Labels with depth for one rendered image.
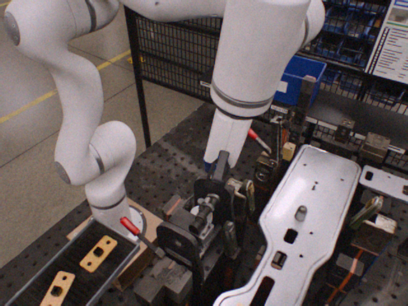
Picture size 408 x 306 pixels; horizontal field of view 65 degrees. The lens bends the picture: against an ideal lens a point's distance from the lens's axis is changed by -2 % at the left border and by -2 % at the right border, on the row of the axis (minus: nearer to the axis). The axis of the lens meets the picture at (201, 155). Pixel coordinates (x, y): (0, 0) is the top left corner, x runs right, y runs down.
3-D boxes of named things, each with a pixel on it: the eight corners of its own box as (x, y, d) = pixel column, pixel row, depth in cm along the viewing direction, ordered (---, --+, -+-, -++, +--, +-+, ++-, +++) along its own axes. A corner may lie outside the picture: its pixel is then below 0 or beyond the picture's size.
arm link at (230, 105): (220, 52, 45) (217, 69, 47) (206, 92, 40) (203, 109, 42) (279, 67, 44) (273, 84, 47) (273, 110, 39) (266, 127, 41)
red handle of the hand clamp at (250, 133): (277, 163, 103) (242, 128, 102) (273, 166, 105) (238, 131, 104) (282, 155, 106) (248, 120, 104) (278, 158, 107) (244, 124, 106)
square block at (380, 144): (353, 214, 133) (387, 152, 108) (334, 206, 136) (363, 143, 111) (357, 201, 138) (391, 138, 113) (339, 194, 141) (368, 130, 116)
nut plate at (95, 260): (92, 273, 67) (90, 270, 66) (79, 264, 68) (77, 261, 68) (118, 242, 72) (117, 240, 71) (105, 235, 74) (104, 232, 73)
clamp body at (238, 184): (237, 268, 117) (247, 205, 91) (210, 252, 121) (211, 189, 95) (248, 248, 122) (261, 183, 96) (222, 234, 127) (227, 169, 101)
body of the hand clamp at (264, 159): (260, 229, 128) (274, 167, 104) (245, 222, 131) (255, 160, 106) (266, 218, 132) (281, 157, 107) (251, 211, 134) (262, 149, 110)
